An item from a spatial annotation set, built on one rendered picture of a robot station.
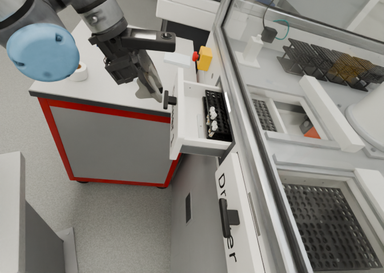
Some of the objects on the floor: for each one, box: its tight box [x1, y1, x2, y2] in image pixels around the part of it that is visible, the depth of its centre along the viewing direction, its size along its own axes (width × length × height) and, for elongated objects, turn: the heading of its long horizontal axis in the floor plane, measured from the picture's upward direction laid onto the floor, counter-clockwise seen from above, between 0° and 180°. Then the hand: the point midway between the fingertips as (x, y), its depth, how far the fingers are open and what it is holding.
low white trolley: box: [29, 19, 197, 189], centre depth 119 cm, size 58×62×76 cm
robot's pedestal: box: [0, 151, 78, 273], centre depth 66 cm, size 30×30×76 cm
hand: (162, 93), depth 55 cm, fingers open, 3 cm apart
